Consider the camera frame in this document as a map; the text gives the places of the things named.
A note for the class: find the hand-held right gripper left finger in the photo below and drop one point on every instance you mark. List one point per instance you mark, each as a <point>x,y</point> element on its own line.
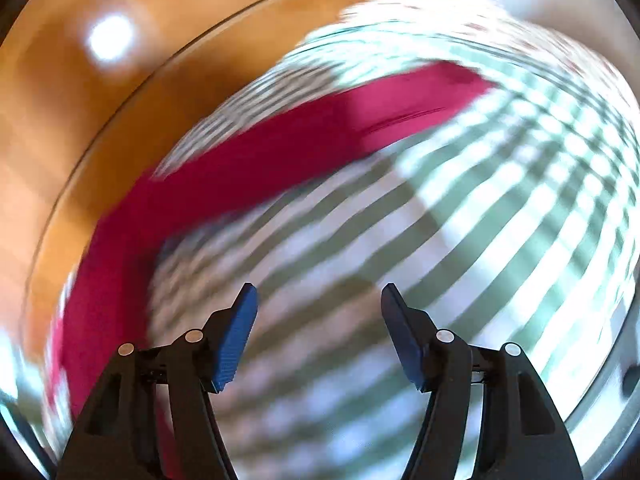
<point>234,347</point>

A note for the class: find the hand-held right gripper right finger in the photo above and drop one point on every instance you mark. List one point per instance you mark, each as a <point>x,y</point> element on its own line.
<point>403,342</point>

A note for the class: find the green white checked bedsheet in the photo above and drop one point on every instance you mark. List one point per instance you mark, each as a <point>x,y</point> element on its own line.
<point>500,210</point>

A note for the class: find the wooden panelled wardrobe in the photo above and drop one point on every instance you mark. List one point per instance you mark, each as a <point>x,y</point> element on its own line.
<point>100,135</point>

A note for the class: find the dark red fleece cloth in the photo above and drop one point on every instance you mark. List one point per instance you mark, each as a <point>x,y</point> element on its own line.
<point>250,160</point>

